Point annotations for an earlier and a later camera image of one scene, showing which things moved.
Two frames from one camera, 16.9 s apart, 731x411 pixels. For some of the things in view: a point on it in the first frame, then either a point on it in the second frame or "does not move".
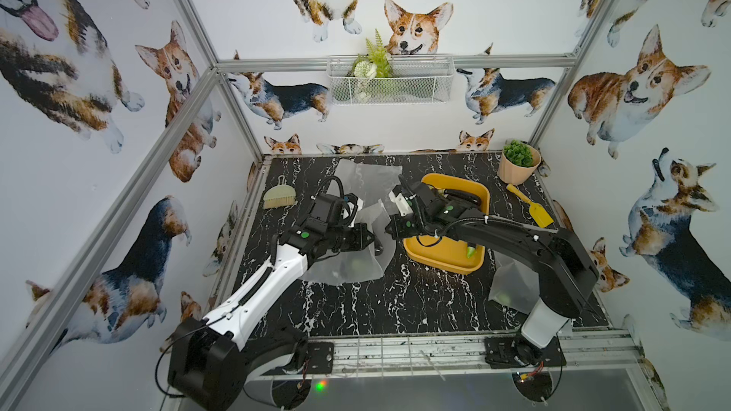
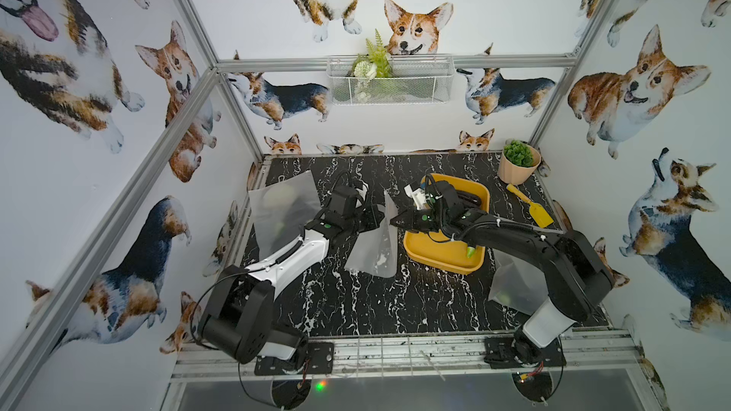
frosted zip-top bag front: x=514 y=284 does not move
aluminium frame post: x=104 y=232 does not move
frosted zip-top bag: x=357 y=265 to x=282 y=210
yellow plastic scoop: x=542 y=217 does not move
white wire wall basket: x=415 y=79 does not move
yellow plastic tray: x=444 y=253 does not move
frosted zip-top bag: x=369 y=183 to x=375 y=251
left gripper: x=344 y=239 to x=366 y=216
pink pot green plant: x=519 y=162 does not move
